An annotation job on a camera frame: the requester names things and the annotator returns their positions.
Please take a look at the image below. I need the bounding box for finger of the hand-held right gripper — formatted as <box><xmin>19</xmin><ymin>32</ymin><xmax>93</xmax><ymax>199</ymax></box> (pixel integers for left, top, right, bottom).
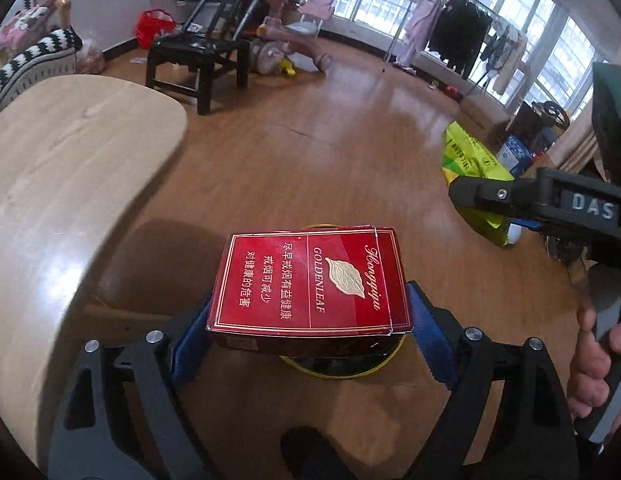
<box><xmin>448</xmin><ymin>175</ymin><xmax>541</xmax><ymax>223</ymax></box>

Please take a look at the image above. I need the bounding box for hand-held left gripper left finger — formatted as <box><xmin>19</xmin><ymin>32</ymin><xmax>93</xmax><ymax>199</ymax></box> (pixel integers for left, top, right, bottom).
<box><xmin>49</xmin><ymin>290</ymin><xmax>214</xmax><ymax>480</ymax></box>

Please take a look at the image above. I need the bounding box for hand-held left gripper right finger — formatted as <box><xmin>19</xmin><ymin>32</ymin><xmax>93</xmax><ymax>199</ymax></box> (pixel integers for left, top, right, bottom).
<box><xmin>405</xmin><ymin>280</ymin><xmax>579</xmax><ymax>480</ymax></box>

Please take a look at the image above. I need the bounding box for black yellow-rimmed trash bin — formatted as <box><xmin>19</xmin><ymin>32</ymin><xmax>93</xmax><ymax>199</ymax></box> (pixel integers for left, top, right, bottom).
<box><xmin>278</xmin><ymin>221</ymin><xmax>409</xmax><ymax>378</ymax></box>

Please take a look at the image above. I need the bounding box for red cigarette box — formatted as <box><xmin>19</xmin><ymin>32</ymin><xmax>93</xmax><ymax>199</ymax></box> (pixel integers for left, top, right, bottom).
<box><xmin>206</xmin><ymin>224</ymin><xmax>414</xmax><ymax>356</ymax></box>

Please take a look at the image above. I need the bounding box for person's right hand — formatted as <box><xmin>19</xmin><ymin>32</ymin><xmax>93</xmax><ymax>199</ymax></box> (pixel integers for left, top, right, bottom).
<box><xmin>565</xmin><ymin>304</ymin><xmax>621</xmax><ymax>416</ymax></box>

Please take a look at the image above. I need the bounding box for yellow green woven bag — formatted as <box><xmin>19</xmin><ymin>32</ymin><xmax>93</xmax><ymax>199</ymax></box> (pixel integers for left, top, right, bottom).
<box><xmin>442</xmin><ymin>121</ymin><xmax>516</xmax><ymax>247</ymax></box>

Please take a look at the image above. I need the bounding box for blue white box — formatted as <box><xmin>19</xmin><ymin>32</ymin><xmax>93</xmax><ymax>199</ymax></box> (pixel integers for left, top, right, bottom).
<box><xmin>495</xmin><ymin>135</ymin><xmax>534</xmax><ymax>177</ymax></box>

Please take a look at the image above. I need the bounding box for black stroller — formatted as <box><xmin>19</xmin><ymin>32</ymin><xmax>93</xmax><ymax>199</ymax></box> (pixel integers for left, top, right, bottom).
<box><xmin>511</xmin><ymin>100</ymin><xmax>571</xmax><ymax>146</ymax></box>

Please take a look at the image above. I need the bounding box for beige garment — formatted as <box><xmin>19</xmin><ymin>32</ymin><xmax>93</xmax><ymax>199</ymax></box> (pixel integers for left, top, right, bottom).
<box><xmin>491</xmin><ymin>25</ymin><xmax>529</xmax><ymax>96</ymax></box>

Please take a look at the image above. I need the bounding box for black jacket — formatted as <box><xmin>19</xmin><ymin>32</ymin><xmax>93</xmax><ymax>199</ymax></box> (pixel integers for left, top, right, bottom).
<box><xmin>428</xmin><ymin>0</ymin><xmax>494</xmax><ymax>76</ymax></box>

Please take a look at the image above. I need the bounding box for metal clothes rack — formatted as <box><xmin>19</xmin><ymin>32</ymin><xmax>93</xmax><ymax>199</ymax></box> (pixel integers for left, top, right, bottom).
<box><xmin>385</xmin><ymin>0</ymin><xmax>536</xmax><ymax>98</ymax></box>

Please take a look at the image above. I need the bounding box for pink garment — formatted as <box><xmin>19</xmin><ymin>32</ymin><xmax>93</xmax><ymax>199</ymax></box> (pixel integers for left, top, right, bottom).
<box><xmin>395</xmin><ymin>0</ymin><xmax>444</xmax><ymax>66</ymax></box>

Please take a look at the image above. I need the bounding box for large window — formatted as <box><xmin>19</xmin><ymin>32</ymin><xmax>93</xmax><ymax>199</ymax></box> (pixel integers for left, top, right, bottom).
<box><xmin>310</xmin><ymin>0</ymin><xmax>606</xmax><ymax>126</ymax></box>

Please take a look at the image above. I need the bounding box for pink child chair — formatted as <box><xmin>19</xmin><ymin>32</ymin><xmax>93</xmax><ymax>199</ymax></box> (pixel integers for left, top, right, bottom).
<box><xmin>298</xmin><ymin>0</ymin><xmax>336</xmax><ymax>36</ymax></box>

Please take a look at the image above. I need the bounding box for pink toy tricycle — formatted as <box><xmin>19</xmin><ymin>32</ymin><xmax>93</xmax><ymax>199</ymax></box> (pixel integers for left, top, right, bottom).
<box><xmin>248</xmin><ymin>15</ymin><xmax>336</xmax><ymax>76</ymax></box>

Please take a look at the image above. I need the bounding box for black wooden chair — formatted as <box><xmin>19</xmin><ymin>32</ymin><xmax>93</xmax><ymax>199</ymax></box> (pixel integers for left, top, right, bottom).
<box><xmin>145</xmin><ymin>0</ymin><xmax>284</xmax><ymax>116</ymax></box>

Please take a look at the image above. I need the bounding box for pink plastic bag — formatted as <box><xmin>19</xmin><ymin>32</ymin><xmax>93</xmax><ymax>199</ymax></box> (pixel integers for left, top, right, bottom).
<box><xmin>75</xmin><ymin>42</ymin><xmax>107</xmax><ymax>75</ymax></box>

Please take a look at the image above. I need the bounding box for red plastic basket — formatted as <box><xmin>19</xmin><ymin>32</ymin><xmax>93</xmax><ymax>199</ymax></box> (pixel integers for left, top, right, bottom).
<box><xmin>135</xmin><ymin>8</ymin><xmax>178</xmax><ymax>51</ymax></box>

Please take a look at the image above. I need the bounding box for black white striped sofa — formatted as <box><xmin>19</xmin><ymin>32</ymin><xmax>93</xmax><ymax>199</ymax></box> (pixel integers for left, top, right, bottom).
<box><xmin>0</xmin><ymin>0</ymin><xmax>84</xmax><ymax>121</ymax></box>

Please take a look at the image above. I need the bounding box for pink cartoon pillow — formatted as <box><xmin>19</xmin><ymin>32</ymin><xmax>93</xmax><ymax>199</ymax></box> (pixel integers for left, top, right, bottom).
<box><xmin>0</xmin><ymin>0</ymin><xmax>71</xmax><ymax>53</ymax></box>

